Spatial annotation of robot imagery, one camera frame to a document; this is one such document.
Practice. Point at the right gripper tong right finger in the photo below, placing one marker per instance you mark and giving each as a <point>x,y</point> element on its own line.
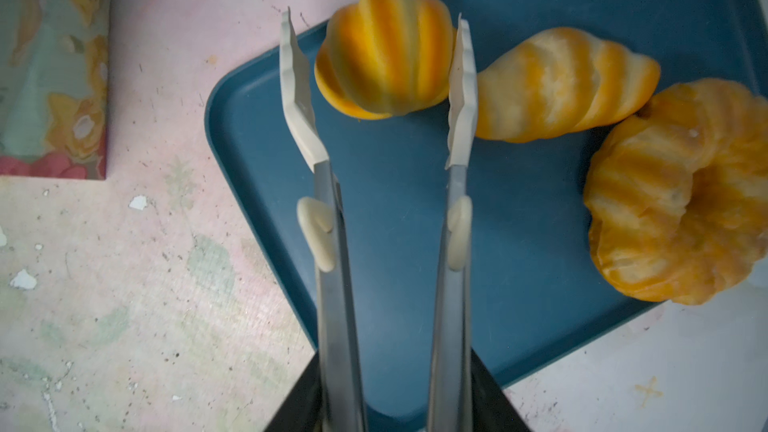
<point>450,393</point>

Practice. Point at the white paper gift bag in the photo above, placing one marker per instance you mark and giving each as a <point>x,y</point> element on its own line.
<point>54,88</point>

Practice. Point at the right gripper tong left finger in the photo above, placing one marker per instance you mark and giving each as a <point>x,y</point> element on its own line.
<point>320,218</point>

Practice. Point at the round ridged bun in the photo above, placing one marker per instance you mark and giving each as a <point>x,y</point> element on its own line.
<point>386,58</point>

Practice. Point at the long braided bread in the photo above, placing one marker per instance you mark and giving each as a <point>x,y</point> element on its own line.
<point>559,81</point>

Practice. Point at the twisted knot bread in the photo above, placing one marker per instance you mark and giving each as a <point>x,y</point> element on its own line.
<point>678,194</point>

